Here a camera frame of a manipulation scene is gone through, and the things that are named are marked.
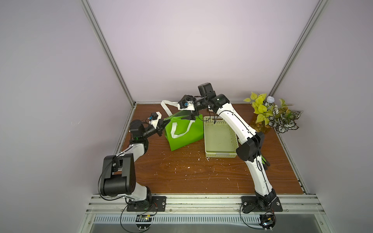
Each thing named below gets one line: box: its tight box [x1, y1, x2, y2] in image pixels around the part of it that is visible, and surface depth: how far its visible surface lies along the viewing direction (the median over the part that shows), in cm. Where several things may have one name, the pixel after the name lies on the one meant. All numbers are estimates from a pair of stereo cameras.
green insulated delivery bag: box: [160, 99, 204, 152], surface depth 87 cm
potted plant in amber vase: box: [243, 92, 304, 134], surface depth 84 cm
